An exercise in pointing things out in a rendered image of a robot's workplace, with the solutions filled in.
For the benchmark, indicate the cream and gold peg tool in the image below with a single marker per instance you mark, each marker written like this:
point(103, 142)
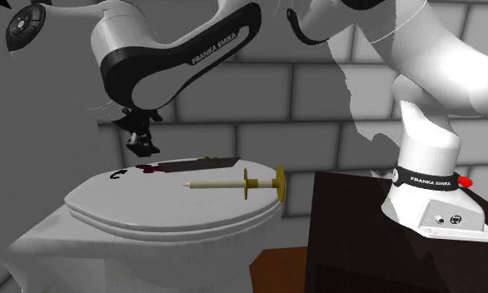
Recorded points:
point(219, 184)

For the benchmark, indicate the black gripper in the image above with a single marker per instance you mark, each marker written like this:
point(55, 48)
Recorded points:
point(140, 121)

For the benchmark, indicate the dark robot stand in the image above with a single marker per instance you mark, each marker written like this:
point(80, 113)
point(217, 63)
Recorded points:
point(349, 227)

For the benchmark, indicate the small olive green object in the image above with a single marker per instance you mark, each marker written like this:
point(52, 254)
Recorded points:
point(210, 158)

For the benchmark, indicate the white toilet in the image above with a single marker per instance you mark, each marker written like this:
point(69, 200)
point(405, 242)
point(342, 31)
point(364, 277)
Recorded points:
point(154, 211)

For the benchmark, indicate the small black curved hook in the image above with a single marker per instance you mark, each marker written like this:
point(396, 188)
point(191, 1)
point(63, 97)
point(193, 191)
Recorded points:
point(117, 175)

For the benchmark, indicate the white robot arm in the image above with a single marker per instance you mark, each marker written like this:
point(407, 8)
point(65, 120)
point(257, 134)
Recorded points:
point(426, 65)

